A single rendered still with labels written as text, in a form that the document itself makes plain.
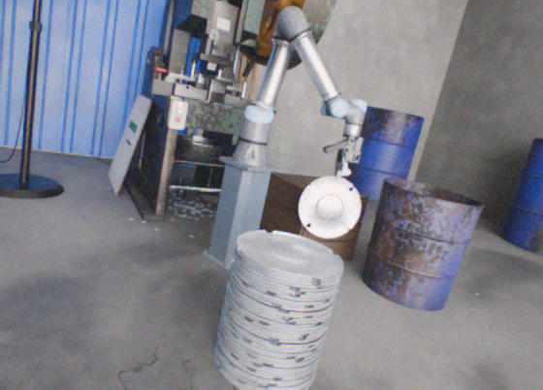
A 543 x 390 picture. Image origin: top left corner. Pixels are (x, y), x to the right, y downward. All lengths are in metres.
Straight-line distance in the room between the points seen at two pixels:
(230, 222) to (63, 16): 2.22
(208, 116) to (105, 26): 1.48
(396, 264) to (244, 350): 0.91
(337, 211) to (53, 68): 2.36
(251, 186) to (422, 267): 0.77
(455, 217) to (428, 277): 0.27
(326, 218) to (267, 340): 0.91
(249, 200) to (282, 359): 0.73
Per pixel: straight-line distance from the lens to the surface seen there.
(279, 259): 1.00
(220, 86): 2.19
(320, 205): 1.80
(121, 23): 3.39
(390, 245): 1.76
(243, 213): 1.59
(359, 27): 4.39
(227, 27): 2.31
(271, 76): 1.72
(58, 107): 3.37
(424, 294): 1.81
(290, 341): 1.02
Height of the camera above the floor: 0.70
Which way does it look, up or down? 12 degrees down
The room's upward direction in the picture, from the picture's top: 12 degrees clockwise
